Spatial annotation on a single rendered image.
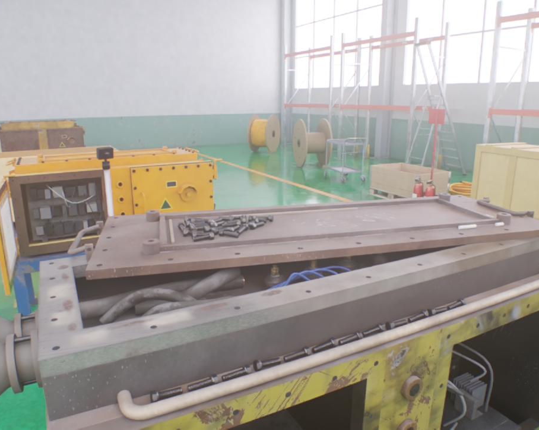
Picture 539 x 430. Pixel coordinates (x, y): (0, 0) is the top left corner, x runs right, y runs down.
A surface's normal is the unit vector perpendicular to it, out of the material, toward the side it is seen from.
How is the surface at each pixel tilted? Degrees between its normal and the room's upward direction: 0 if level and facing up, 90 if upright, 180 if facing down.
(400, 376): 90
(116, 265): 0
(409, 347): 90
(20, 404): 0
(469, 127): 90
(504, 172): 90
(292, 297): 0
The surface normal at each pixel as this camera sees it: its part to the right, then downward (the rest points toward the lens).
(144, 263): 0.00, -0.97
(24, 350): 0.20, -0.76
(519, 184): -0.90, 0.11
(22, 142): 0.47, 0.23
